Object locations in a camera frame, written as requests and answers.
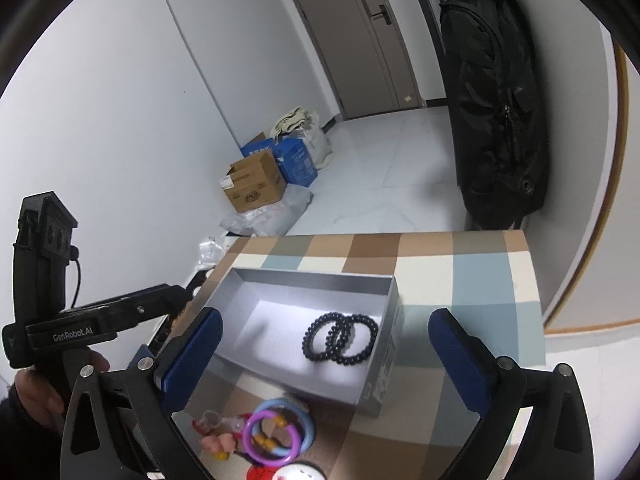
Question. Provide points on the brown door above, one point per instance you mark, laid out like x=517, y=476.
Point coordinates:
x=362, y=51

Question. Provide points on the black camera module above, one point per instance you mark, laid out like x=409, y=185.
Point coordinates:
x=42, y=251

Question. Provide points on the blue cardboard box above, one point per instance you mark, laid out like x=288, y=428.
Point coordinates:
x=291, y=155

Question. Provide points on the red figurine keychain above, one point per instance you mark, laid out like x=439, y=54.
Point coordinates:
x=219, y=435

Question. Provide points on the light blue ring toy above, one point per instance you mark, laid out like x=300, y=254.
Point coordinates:
x=277, y=432

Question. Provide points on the brown cardboard box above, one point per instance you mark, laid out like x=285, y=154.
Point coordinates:
x=253, y=182

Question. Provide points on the white plastic bags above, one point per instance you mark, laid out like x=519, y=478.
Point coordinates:
x=270, y=220

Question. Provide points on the person's left hand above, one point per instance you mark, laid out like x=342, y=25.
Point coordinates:
x=38, y=398

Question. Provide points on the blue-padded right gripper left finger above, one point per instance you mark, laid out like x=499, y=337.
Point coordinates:
x=181, y=364

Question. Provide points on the purple ring toy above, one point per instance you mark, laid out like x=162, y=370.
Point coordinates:
x=266, y=449

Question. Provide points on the silver phone box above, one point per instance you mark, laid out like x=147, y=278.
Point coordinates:
x=330, y=336

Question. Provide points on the black backpack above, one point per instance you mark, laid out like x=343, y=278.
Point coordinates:
x=500, y=122

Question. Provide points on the checkered table cloth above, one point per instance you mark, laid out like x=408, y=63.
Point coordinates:
x=485, y=279

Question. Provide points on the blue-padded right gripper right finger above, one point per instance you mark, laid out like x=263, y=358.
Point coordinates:
x=467, y=361

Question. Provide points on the white cloth bag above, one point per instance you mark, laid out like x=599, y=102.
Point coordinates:
x=304, y=125

